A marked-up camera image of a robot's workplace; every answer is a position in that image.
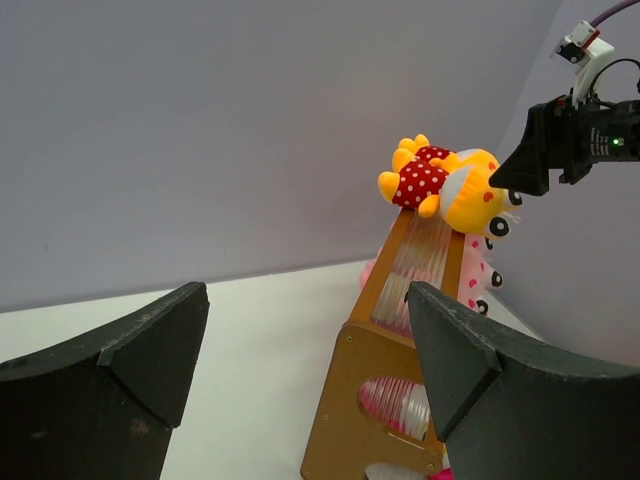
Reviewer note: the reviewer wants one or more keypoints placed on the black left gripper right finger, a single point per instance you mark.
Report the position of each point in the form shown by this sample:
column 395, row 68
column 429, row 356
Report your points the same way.
column 508, row 406

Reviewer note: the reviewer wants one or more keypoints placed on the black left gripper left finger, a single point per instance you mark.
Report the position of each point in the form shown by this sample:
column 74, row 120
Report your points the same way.
column 104, row 404

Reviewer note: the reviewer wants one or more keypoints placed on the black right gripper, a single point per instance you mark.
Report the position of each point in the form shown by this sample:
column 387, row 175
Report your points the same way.
column 582, row 134

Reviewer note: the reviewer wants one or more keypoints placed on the yellow bear plush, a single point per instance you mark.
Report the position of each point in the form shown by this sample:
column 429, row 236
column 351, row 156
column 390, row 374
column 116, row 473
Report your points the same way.
column 420, row 148
column 464, row 198

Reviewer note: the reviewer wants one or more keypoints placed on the pink plush with wheels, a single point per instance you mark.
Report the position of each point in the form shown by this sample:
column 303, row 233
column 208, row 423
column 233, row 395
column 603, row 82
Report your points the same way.
column 480, row 244

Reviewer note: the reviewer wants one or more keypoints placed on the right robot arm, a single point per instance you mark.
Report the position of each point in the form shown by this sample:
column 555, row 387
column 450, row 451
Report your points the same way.
column 624, row 125

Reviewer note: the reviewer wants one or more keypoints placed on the wooden toy shelf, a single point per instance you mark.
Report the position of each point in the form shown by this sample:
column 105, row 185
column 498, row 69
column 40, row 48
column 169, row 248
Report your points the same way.
column 374, row 372

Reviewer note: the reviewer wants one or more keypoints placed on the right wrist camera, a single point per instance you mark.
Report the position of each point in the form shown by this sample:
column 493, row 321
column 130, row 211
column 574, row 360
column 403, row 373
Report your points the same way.
column 587, row 53

